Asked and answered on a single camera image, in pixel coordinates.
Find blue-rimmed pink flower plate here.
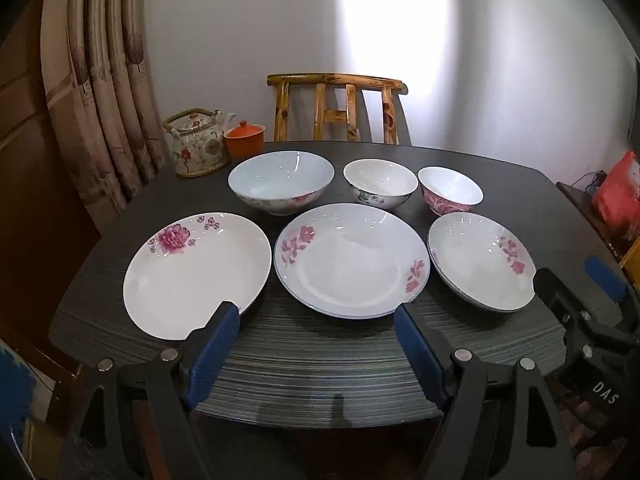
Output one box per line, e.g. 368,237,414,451
273,203,431,320

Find medium white floral bowl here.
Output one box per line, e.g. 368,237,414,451
343,158,419,210

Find orange lidded cup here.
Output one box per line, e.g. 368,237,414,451
224,120,265,160

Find small red patterned bowl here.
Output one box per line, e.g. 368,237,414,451
418,166,484,216

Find large white floral bowl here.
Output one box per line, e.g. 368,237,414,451
228,151,335,216

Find red plastic bag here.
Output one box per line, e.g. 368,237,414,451
592,151,639,240

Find floral ceramic teapot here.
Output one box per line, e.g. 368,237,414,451
162,107,235,178

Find wooden side cabinet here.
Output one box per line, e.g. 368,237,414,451
556,179,639,281

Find small pink flower plate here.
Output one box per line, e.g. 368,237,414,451
427,212,536,313

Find beige patterned curtain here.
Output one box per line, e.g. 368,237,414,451
40,0,168,229

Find wooden chair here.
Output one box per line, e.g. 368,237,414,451
266,71,409,146

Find large peony flower plate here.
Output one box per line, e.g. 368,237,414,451
122,212,272,340

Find brown wooden door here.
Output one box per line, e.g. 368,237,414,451
1,0,99,365

